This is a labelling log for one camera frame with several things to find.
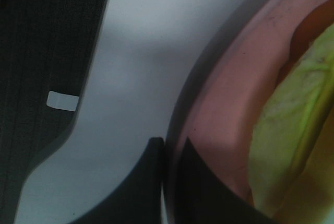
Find pink round plate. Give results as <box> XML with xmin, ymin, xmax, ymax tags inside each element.
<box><xmin>163</xmin><ymin>0</ymin><xmax>328</xmax><ymax>223</ymax></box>

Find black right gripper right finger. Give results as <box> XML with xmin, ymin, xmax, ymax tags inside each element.
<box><xmin>174</xmin><ymin>139</ymin><xmax>275</xmax><ymax>224</ymax></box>

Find white label on floor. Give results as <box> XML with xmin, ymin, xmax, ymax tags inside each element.
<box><xmin>46</xmin><ymin>91</ymin><xmax>79</xmax><ymax>112</ymax></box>

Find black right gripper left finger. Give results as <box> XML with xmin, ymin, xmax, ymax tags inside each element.
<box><xmin>73</xmin><ymin>137</ymin><xmax>164</xmax><ymax>224</ymax></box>

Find sandwich with lettuce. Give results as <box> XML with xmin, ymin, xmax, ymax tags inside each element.
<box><xmin>248</xmin><ymin>0</ymin><xmax>333</xmax><ymax>223</ymax></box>

